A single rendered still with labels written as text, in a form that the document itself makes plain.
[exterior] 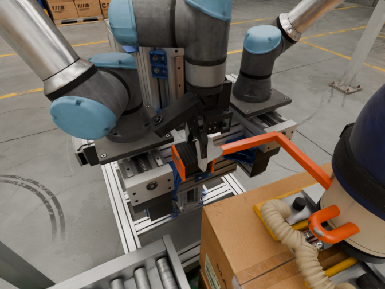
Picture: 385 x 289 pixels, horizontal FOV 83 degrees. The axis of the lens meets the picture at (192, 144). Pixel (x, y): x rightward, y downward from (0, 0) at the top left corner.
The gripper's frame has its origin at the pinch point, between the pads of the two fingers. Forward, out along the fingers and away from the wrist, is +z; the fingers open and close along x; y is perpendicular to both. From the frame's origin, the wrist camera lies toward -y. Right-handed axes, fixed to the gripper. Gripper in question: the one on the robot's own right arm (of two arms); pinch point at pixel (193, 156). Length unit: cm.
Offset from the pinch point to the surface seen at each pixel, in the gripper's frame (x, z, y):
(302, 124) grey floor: 104, 108, 173
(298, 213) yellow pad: -17.9, 11.0, 21.3
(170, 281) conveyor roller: -8, 53, -12
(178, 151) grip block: 1.3, -2.2, -3.6
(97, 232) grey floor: 56, 108, -50
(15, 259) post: 18, 48, -65
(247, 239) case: -18.5, 13.3, 6.7
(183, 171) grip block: -4.3, -1.0, -4.3
